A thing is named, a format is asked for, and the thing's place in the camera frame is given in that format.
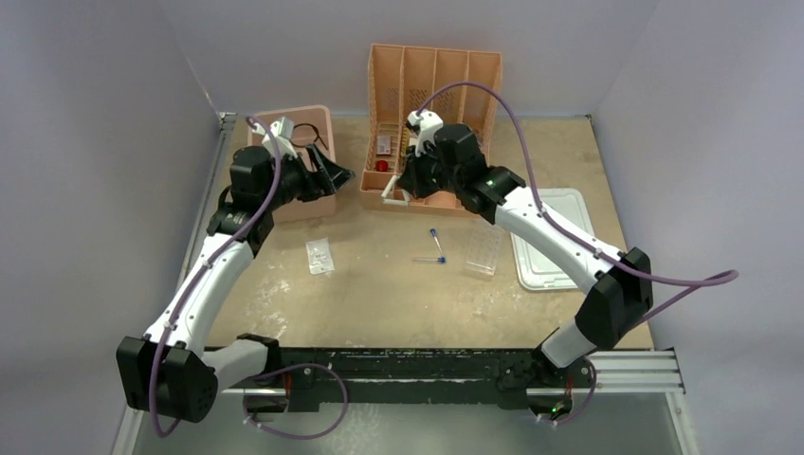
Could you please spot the clear test tube rack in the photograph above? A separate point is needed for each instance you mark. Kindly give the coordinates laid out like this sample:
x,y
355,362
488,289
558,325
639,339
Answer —
x,y
483,250

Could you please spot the white plastic lid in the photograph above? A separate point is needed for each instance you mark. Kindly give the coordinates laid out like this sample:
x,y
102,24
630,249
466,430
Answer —
x,y
540,266

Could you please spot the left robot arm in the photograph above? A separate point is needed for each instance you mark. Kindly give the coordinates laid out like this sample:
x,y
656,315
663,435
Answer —
x,y
201,282

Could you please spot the pink file organizer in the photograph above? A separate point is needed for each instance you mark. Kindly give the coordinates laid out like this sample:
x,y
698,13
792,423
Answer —
x,y
400,79

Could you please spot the clay pipe triangle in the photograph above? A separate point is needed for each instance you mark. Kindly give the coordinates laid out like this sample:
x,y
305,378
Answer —
x,y
394,195

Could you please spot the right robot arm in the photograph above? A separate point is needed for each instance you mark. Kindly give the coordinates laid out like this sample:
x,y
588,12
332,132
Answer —
x,y
614,299

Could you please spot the white plastic packet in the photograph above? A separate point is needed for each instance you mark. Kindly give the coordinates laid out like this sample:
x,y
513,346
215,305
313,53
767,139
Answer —
x,y
319,255

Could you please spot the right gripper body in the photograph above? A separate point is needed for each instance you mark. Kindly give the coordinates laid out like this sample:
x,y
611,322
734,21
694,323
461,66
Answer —
x,y
429,174

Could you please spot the blue-capped test tube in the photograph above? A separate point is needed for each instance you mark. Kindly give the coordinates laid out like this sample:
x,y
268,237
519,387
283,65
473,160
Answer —
x,y
435,260
436,240

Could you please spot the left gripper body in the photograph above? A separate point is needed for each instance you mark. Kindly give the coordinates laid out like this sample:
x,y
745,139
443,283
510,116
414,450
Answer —
x,y
295,181

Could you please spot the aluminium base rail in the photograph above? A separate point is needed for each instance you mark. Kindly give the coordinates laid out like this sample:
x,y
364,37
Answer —
x,y
510,379

